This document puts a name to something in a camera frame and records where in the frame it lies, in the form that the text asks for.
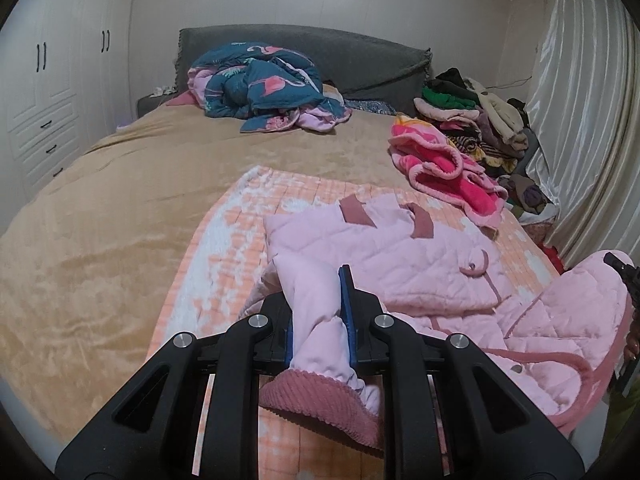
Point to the hot pink fleece garment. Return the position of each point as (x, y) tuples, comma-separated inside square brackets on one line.
[(436, 168)]

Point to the person's right hand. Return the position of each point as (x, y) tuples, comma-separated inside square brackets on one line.
[(632, 346)]

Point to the dark grey headboard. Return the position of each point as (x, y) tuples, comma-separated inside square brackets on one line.
[(361, 67)]

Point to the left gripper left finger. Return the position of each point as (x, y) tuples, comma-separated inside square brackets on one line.
[(190, 411)]

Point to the pink quilted jacket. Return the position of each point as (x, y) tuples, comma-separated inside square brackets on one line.
[(560, 348)]

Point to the white wardrobe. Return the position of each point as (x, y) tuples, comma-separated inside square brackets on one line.
[(64, 86)]

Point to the cream satin curtain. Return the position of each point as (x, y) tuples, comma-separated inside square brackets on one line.
[(585, 112)]

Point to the red plastic bag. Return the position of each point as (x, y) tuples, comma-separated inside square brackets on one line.
[(553, 256)]

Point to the bag of clothes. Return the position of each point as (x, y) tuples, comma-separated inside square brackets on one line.
[(526, 200)]

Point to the tan bedspread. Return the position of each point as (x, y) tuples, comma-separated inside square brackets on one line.
[(86, 265)]

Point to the blue flamingo duvet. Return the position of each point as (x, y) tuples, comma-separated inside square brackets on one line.
[(271, 89)]

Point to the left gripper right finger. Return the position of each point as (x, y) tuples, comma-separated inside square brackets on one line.
[(449, 411)]

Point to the pile of folded clothes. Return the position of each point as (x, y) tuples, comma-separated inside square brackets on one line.
[(494, 132)]

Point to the orange plaid blanket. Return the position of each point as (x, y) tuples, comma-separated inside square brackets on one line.
[(222, 262)]

